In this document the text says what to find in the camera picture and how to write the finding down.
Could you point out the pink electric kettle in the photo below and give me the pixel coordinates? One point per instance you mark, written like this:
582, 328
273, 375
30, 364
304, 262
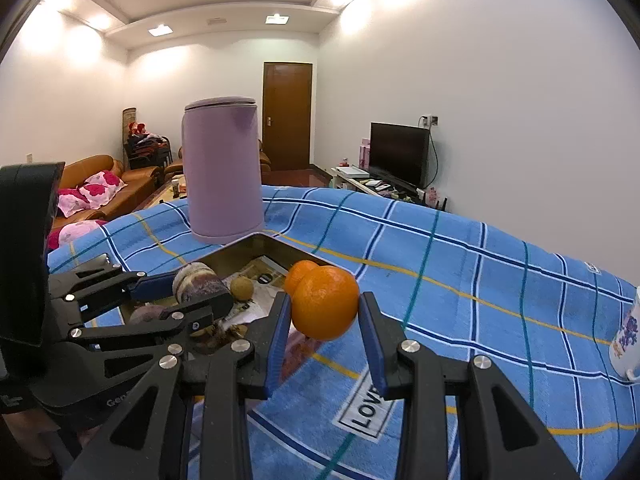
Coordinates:
222, 170

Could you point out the pile of dark clothes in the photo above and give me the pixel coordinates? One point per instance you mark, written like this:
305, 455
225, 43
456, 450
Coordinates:
147, 147

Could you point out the ceiling air vent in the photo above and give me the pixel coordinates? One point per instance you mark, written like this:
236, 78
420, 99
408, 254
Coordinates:
217, 22

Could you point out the short sugarcane piece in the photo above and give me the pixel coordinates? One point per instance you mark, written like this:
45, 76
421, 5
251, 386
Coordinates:
197, 282

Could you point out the black router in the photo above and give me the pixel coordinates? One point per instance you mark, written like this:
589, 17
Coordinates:
441, 204

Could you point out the pink metal tin box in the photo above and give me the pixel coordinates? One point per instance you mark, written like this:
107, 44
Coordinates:
260, 250

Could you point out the person's left hand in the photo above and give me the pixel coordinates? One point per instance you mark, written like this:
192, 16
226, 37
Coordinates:
35, 435

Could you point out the pink patterned pack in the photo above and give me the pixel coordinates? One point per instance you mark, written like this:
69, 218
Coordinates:
431, 196

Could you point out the small brown longan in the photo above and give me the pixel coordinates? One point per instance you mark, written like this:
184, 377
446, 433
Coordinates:
242, 288

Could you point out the white television stand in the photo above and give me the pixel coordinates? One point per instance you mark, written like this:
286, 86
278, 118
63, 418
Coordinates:
345, 182

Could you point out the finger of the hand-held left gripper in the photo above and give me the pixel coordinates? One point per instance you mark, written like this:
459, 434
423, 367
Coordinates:
210, 307
152, 286

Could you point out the white flat box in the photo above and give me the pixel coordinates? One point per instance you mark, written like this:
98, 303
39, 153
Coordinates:
352, 171

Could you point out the black television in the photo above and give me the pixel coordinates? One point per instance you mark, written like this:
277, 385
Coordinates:
400, 152

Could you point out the orange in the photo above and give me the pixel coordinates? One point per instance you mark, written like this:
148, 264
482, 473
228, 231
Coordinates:
325, 305
297, 275

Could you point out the rectangular ceiling light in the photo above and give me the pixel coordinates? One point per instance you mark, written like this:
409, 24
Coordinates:
160, 30
277, 19

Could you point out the blue plaid blanket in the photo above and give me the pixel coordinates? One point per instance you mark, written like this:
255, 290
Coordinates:
475, 285

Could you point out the pink floral pillow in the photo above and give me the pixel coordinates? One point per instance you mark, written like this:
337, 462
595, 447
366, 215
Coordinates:
102, 189
80, 232
72, 204

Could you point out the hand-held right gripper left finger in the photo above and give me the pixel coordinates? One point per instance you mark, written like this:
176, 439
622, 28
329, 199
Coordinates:
277, 345

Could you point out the brown leather sofa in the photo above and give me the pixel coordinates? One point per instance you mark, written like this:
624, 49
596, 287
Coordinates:
100, 164

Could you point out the brown wooden door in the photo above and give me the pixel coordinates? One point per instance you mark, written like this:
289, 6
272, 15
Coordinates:
287, 120

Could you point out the wooden coffee table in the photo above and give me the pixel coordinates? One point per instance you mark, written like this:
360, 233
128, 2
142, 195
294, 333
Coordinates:
155, 196

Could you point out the rolled bamboo mat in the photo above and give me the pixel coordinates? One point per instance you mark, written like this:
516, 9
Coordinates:
128, 130

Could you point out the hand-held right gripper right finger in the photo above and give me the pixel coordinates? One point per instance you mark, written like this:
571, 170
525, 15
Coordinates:
372, 345

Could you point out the wall power outlet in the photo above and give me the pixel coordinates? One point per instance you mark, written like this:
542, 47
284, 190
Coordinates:
429, 120

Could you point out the white printed mug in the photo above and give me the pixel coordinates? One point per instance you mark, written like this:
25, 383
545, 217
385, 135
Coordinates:
625, 340

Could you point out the purple passion fruit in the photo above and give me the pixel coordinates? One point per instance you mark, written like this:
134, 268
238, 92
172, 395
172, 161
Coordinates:
147, 316

